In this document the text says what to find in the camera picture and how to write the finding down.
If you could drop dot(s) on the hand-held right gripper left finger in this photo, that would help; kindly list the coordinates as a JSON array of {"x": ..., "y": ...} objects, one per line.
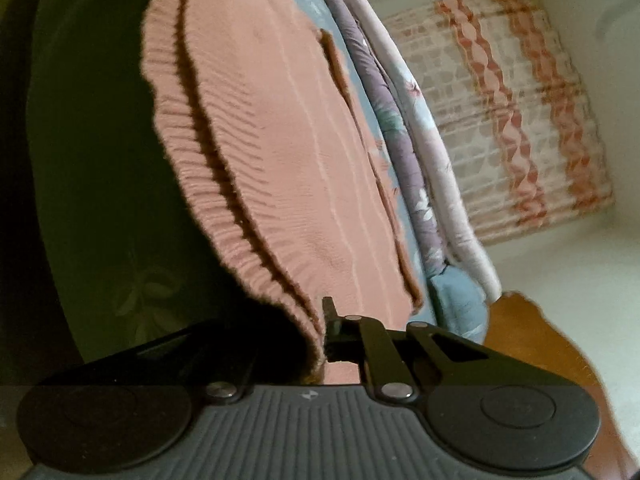
[{"x": 220, "y": 360}]

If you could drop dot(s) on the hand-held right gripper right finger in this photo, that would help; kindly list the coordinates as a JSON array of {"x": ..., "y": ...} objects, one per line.
[{"x": 330, "y": 330}]

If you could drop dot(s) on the pink knit sweater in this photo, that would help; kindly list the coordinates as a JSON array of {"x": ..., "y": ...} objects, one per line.
[{"x": 280, "y": 135}]

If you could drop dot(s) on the blue pillow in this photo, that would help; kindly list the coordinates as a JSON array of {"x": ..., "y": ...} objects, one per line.
[{"x": 460, "y": 305}]

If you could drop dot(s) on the purple floral quilt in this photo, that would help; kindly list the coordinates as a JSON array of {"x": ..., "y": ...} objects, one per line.
[{"x": 400, "y": 160}]

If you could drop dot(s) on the light pink floral quilt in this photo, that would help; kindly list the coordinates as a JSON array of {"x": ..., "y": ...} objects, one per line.
[{"x": 430, "y": 135}]

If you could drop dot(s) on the patterned orange white curtain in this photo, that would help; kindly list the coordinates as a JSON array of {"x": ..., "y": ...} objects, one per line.
[{"x": 500, "y": 110}]

